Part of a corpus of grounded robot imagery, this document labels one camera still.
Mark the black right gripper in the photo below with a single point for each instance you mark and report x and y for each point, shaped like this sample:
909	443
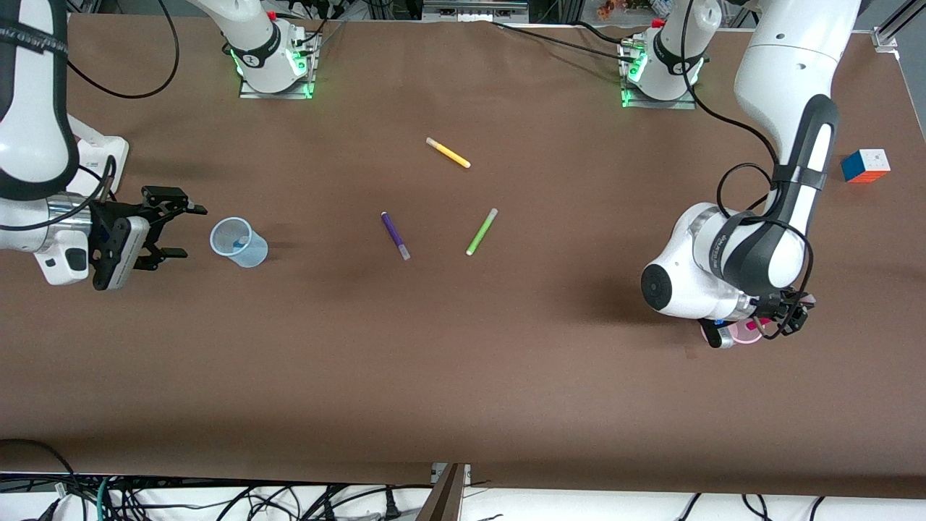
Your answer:
139	213

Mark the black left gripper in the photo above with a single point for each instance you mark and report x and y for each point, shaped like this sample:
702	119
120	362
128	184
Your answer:
786	310

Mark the pink marker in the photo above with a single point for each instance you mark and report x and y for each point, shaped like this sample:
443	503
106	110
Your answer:
759	325

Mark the blue marker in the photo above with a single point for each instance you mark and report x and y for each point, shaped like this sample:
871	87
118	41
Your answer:
239	246

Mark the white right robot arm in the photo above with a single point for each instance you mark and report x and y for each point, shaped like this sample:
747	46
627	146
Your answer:
32	108

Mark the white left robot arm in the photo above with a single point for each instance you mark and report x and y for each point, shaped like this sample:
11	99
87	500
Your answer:
788	65

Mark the translucent pink plastic cup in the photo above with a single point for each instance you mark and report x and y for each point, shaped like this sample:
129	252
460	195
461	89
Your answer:
745	339

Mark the translucent blue plastic cup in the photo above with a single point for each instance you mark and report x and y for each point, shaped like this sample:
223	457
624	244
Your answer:
253	257

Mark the colourful puzzle cube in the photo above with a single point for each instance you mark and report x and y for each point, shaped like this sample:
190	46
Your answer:
864	168

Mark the purple marker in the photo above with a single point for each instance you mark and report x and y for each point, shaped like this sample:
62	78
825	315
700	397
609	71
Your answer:
393	230

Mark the yellow marker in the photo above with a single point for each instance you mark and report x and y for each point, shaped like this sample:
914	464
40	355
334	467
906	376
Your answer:
448	153

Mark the green marker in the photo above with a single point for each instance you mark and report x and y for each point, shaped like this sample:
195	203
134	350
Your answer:
481	233

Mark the brown table cover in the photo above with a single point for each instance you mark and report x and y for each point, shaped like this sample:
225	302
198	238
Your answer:
463	376

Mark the black power plug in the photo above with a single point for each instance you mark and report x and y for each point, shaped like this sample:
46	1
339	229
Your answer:
391	506

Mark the grey metal bar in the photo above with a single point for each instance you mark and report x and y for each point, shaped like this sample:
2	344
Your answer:
470	11

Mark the brown wooden beam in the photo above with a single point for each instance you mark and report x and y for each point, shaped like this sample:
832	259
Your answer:
445	499

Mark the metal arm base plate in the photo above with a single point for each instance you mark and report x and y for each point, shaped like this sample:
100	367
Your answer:
651	105
307	87

